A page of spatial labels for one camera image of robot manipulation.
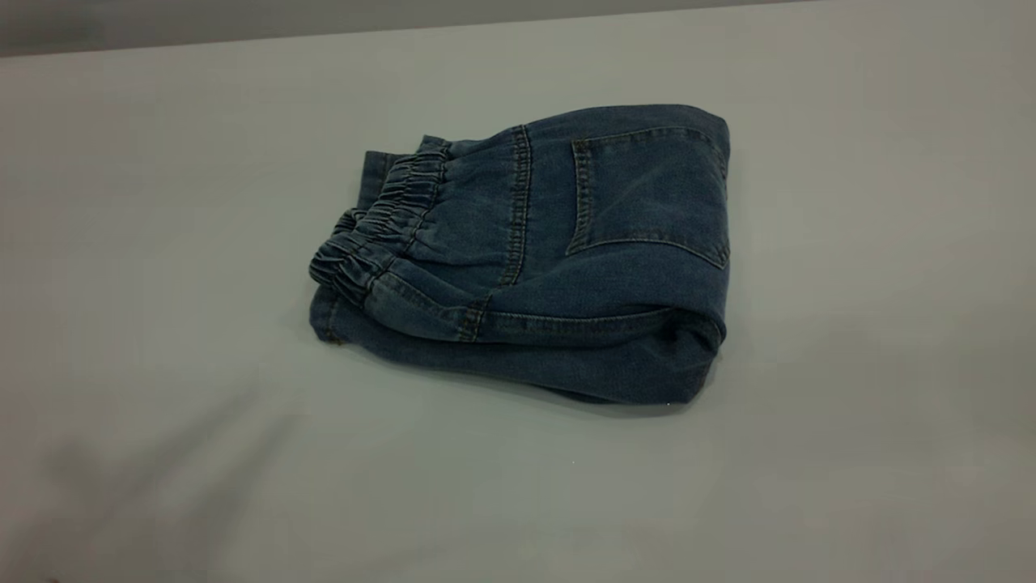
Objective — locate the blue faded denim pants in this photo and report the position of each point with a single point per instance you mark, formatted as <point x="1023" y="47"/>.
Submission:
<point x="566" y="275"/>

